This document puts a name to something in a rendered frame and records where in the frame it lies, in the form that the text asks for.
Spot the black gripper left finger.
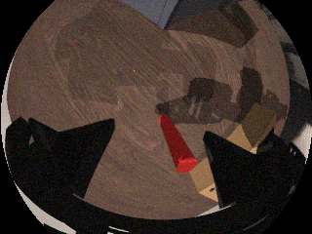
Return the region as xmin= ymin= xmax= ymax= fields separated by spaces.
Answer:
xmin=28 ymin=117 xmax=116 ymax=199

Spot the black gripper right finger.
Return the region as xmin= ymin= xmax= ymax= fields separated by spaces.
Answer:
xmin=203 ymin=130 xmax=281 ymax=210

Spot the red peg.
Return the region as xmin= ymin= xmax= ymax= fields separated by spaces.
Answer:
xmin=159 ymin=114 xmax=196 ymax=173

